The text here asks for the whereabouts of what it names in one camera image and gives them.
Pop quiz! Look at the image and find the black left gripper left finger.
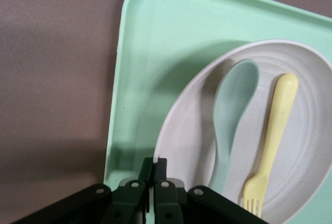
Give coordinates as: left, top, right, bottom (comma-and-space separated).
10, 157, 154, 224

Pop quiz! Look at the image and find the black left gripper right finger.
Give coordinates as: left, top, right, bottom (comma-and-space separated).
153, 158, 273, 224

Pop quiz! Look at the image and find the yellow plastic fork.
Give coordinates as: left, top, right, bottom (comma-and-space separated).
240, 73, 299, 212

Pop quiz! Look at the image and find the white round plate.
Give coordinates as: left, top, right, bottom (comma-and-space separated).
153, 39, 332, 224

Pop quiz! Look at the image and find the teal plastic spoon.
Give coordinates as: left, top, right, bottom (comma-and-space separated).
207, 59, 260, 196

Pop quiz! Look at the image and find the light green rectangular tray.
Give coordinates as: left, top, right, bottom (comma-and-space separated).
103, 0, 332, 224

